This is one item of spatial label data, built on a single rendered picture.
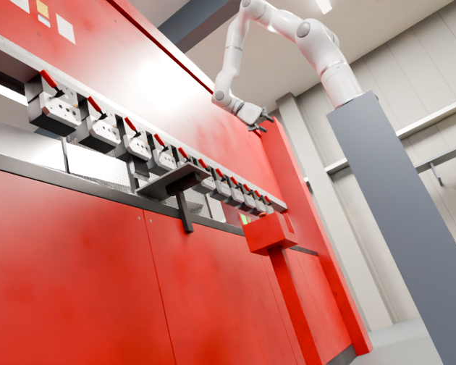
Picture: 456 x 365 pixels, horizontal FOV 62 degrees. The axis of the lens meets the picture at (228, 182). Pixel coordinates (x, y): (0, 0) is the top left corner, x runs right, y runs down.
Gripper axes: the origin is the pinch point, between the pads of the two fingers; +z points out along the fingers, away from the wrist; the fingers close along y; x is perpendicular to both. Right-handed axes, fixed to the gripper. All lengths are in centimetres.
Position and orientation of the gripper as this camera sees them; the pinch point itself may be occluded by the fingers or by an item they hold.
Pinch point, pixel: (266, 124)
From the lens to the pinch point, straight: 186.8
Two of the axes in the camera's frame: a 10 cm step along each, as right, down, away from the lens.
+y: 5.7, -8.1, 1.6
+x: 1.5, 2.9, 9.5
